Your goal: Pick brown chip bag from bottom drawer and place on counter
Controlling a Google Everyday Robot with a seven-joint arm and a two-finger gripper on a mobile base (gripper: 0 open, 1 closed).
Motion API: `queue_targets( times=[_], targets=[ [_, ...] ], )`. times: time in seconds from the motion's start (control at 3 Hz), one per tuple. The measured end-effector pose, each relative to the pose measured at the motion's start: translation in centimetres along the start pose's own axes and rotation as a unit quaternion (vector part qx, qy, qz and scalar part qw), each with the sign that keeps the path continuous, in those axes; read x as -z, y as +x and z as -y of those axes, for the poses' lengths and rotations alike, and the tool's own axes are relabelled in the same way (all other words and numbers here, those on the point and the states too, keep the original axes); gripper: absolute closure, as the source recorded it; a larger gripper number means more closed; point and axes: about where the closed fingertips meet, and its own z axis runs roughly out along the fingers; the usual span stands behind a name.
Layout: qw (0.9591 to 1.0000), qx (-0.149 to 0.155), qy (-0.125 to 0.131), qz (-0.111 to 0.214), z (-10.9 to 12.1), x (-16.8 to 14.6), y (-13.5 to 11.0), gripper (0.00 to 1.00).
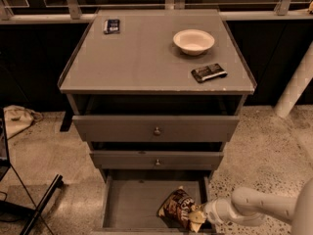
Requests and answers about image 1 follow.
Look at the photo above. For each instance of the black snack packet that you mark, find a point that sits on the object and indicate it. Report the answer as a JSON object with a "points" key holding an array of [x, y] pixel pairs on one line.
{"points": [[208, 72]]}

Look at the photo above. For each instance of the grey middle drawer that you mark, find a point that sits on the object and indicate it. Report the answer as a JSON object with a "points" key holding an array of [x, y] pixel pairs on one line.
{"points": [[156, 160]]}

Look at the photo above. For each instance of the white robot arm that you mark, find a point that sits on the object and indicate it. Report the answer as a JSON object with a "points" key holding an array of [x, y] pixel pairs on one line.
{"points": [[248, 207]]}

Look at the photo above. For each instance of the beige cloth bag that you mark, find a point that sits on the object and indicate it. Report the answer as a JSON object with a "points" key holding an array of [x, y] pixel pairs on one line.
{"points": [[19, 118]]}

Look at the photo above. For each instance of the white pillar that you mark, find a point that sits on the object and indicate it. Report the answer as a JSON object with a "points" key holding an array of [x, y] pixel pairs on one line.
{"points": [[296, 86]]}

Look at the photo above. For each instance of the grey top drawer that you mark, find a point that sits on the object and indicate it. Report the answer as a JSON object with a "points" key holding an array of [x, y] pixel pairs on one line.
{"points": [[155, 128]]}

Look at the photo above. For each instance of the brown chip bag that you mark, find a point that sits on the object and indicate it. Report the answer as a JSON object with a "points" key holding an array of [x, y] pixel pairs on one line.
{"points": [[177, 207]]}

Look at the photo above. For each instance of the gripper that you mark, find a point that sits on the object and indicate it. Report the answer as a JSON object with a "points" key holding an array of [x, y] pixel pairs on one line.
{"points": [[212, 211]]}

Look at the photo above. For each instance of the grey open bottom drawer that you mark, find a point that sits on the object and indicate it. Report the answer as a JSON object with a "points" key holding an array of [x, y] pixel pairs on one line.
{"points": [[132, 202]]}

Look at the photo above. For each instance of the white bowl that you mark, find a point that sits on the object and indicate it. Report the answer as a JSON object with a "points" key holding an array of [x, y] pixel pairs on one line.
{"points": [[193, 42]]}

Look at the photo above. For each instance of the metal window railing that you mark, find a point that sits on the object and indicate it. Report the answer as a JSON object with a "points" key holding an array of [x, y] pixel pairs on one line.
{"points": [[60, 11]]}

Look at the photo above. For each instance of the grey drawer cabinet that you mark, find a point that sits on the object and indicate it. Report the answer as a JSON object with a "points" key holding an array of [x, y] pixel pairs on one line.
{"points": [[141, 72]]}

